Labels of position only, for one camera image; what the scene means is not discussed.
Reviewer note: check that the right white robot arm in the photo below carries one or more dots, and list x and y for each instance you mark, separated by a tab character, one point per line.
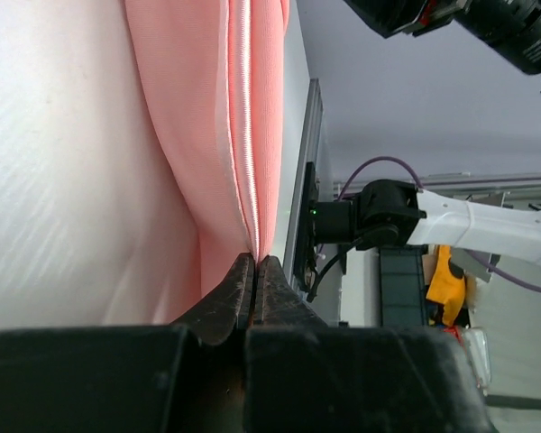
396	213

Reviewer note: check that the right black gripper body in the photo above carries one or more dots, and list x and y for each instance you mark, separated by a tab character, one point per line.
511	29

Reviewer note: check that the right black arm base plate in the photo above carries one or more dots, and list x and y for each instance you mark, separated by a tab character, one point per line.
306	271

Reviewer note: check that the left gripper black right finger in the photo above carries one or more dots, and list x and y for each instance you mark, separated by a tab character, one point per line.
314	378

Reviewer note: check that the pink satin napkin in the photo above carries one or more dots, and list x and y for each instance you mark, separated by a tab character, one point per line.
212	74

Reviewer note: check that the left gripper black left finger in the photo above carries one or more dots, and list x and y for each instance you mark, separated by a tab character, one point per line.
186	376

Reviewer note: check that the yellow object in background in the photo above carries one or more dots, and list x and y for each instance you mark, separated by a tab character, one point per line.
447	287

